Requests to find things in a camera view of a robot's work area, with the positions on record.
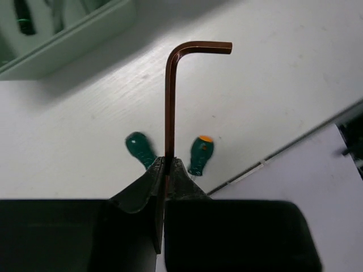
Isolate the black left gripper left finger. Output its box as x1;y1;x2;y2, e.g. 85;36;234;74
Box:
1;158;165;271

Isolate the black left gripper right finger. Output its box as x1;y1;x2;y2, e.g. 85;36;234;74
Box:
164;159;322;271

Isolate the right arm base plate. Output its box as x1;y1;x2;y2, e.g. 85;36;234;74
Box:
338;114;363;177

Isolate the large brown hex key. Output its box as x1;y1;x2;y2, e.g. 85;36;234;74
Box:
164;41;233;189

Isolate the green orange stubby screwdriver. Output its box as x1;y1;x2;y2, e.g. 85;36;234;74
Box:
188;135;214;177

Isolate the green plastic toolbox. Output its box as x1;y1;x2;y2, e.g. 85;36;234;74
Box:
1;1;137;80

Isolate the black green precision screwdriver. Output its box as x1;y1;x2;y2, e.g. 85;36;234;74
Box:
13;0;36;36

